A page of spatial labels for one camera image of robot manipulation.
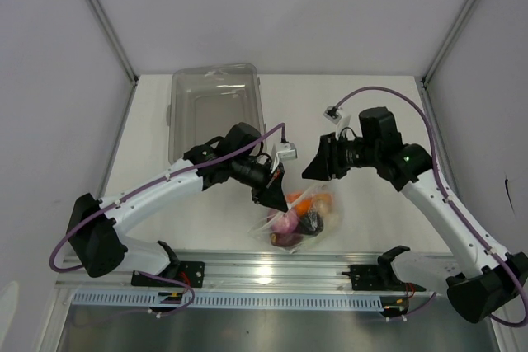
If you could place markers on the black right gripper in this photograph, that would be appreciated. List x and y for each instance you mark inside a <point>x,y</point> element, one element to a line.
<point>327,164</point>

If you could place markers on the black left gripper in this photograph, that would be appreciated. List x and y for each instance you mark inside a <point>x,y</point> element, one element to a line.
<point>270,192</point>

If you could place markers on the peach fruit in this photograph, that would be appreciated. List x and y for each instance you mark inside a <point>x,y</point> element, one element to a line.
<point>296,197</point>

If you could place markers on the pink onion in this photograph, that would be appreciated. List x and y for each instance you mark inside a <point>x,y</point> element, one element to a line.
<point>283,223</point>

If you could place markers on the orange fruit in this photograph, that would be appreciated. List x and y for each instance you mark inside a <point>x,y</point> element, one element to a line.
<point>304,206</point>

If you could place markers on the garlic bulb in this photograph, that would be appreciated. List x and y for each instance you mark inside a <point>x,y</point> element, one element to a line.
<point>323,203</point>

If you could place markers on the dark red apple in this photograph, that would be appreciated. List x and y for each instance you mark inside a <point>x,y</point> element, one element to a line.
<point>285,240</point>

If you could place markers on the clear zip top bag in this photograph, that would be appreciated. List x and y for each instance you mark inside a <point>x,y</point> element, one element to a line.
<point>261,230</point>

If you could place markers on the dark mangosteen fruit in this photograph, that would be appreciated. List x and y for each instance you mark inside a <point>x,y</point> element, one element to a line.
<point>310,224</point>

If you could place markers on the white radish with leaves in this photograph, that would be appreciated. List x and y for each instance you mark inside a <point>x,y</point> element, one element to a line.
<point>334,218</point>

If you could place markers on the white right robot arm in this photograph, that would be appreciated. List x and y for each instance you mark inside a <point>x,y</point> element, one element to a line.
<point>488,276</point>

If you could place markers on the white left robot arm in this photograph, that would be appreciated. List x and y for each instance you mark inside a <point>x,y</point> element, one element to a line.
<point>98,228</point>

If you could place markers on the grey plastic food bin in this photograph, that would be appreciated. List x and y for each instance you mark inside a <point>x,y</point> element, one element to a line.
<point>207,101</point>

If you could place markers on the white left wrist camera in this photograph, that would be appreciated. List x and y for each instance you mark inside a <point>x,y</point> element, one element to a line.
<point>282,151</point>

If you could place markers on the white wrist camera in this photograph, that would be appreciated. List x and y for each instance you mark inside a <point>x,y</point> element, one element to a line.
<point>339,117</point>
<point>282,151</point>

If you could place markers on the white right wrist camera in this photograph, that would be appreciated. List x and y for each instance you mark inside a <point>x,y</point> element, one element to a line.
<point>339,117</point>

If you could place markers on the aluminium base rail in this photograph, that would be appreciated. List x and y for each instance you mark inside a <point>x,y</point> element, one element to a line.
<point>248,272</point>

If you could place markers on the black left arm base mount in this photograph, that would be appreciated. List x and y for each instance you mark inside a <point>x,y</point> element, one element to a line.
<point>190,273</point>

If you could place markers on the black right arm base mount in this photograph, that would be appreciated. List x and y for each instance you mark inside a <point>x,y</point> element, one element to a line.
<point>380,276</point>

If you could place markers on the white slotted cable duct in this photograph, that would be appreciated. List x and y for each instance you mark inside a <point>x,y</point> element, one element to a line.
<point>264,301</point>

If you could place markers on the right aluminium frame post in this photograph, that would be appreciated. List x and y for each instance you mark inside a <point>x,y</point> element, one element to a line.
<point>462,17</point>

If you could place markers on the aluminium frame post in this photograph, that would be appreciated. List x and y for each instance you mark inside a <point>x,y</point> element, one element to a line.
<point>112,39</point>
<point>462,17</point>

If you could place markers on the left aluminium frame post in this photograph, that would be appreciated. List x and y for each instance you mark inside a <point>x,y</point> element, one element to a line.
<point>112,39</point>

